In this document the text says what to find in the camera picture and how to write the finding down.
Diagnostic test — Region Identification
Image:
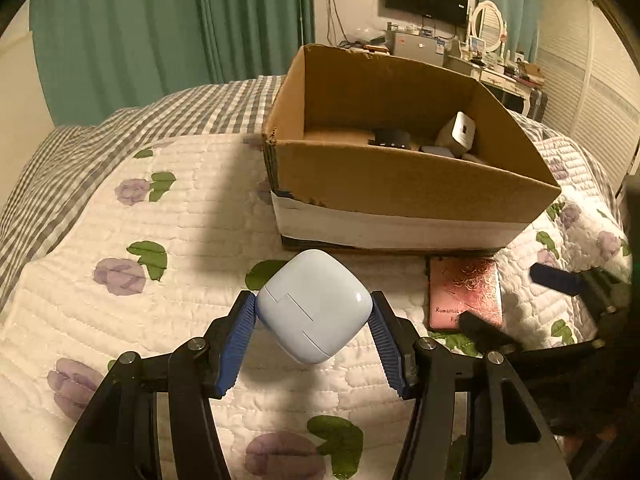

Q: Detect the pink rose compact mirror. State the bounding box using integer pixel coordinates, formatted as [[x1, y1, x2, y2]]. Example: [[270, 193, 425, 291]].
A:
[[427, 257, 503, 330]]

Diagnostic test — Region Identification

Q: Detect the light blue earbuds case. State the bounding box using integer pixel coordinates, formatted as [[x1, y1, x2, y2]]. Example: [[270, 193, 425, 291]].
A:
[[256, 249, 373, 364]]

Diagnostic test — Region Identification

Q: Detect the grey UGREEN power bank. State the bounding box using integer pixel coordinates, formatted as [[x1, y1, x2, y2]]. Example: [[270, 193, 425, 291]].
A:
[[419, 145, 454, 158]]

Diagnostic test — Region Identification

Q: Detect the white charger block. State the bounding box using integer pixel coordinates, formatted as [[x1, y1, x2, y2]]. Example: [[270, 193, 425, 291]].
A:
[[435, 112, 476, 157]]

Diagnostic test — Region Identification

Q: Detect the dark grey suitcase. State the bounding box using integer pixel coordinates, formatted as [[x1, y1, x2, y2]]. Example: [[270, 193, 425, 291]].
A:
[[527, 88, 548, 122]]

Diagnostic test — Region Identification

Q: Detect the brown cardboard box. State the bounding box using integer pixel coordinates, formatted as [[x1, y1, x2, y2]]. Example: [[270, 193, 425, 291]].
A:
[[262, 44, 561, 252]]

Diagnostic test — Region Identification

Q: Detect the white louvred wardrobe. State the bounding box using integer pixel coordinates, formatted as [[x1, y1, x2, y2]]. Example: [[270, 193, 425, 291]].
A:
[[536, 0, 639, 190]]

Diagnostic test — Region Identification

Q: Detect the black small device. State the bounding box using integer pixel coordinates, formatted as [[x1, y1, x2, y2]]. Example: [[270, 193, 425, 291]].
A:
[[368, 128, 411, 150]]

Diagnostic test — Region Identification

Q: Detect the white dressing table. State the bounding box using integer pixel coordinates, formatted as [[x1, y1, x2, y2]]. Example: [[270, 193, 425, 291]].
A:
[[442, 53, 532, 117]]

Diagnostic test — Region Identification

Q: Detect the grey checked bed sheet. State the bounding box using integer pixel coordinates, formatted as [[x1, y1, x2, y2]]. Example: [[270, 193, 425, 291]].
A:
[[0, 74, 622, 311]]

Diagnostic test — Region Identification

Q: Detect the grey small refrigerator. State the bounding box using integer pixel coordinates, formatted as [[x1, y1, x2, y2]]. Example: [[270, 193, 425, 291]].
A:
[[386, 30, 445, 66]]

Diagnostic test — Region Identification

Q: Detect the white oval mirror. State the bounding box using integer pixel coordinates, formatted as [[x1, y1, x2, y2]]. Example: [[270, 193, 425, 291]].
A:
[[469, 0, 506, 53]]

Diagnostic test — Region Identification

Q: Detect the large teal curtain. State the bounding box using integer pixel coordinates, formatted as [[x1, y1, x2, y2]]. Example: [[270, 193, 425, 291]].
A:
[[29, 0, 314, 126]]

